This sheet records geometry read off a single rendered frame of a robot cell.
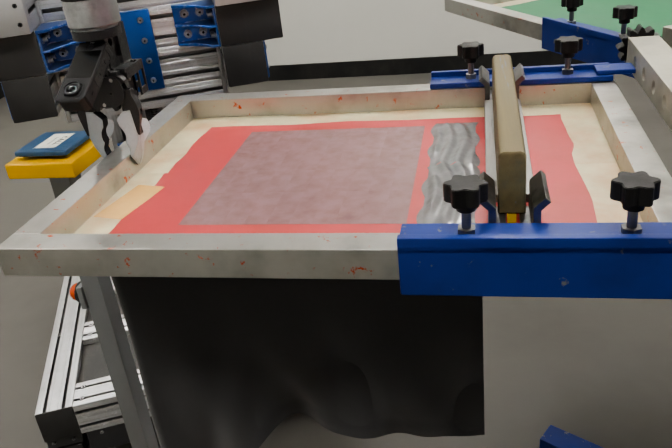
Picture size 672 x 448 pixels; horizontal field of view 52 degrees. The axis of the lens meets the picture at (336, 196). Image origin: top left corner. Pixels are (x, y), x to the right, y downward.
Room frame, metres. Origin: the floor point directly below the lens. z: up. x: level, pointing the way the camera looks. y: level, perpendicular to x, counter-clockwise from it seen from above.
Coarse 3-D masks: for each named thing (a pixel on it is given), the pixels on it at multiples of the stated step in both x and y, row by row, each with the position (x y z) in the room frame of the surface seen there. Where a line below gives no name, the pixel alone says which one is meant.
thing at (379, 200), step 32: (160, 192) 0.93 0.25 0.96; (192, 192) 0.92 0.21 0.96; (224, 192) 0.91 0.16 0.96; (256, 192) 0.89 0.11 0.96; (288, 192) 0.88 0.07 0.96; (320, 192) 0.87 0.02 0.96; (352, 192) 0.86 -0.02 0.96; (384, 192) 0.85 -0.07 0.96; (416, 192) 0.83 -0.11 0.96; (576, 192) 0.78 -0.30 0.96; (128, 224) 0.84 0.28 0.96; (160, 224) 0.83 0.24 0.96; (192, 224) 0.82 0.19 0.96; (224, 224) 0.80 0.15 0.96; (256, 224) 0.79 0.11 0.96; (288, 224) 0.78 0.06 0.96; (320, 224) 0.77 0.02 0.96; (352, 224) 0.76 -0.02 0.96; (384, 224) 0.76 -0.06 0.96
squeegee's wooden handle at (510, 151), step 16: (496, 64) 1.03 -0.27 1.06; (496, 80) 0.95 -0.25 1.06; (512, 80) 0.95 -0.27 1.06; (496, 96) 0.89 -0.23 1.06; (512, 96) 0.87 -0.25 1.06; (496, 112) 0.83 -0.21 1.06; (512, 112) 0.81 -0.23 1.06; (496, 128) 0.78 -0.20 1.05; (512, 128) 0.76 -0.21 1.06; (496, 144) 0.77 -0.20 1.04; (512, 144) 0.71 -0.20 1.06; (496, 160) 0.78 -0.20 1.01; (512, 160) 0.69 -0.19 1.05; (512, 176) 0.69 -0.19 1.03; (512, 192) 0.69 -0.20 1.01; (512, 208) 0.69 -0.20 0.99
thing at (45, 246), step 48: (192, 96) 1.29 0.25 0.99; (240, 96) 1.25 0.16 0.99; (288, 96) 1.22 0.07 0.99; (336, 96) 1.20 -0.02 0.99; (384, 96) 1.18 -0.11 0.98; (432, 96) 1.16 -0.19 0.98; (480, 96) 1.14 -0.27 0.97; (528, 96) 1.12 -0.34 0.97; (576, 96) 1.11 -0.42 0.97; (144, 144) 1.06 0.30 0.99; (624, 144) 0.83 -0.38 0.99; (96, 192) 0.90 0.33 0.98; (48, 240) 0.75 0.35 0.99; (96, 240) 0.73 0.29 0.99; (144, 240) 0.72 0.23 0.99; (192, 240) 0.70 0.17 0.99; (240, 240) 0.69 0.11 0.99; (288, 240) 0.68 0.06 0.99; (336, 240) 0.67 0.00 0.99; (384, 240) 0.65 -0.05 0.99
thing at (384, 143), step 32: (224, 128) 1.19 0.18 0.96; (256, 128) 1.17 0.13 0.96; (288, 128) 1.15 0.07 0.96; (320, 128) 1.13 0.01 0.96; (352, 128) 1.11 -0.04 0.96; (384, 128) 1.09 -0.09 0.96; (416, 128) 1.07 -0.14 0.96; (480, 128) 1.04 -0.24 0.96; (544, 128) 1.01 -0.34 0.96; (192, 160) 1.05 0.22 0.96; (224, 160) 1.03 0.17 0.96; (256, 160) 1.01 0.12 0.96; (288, 160) 1.00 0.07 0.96; (320, 160) 0.98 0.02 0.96; (352, 160) 0.97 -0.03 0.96; (384, 160) 0.96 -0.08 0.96; (416, 160) 0.94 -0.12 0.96; (480, 160) 0.92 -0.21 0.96; (544, 160) 0.89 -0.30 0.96
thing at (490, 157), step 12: (492, 108) 1.02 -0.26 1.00; (492, 120) 0.97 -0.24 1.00; (492, 132) 0.92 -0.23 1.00; (492, 144) 0.87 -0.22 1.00; (492, 156) 0.83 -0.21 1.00; (528, 156) 0.82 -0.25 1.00; (492, 168) 0.80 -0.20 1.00; (528, 168) 0.78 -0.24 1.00; (528, 180) 0.75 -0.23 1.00; (528, 192) 0.72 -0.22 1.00
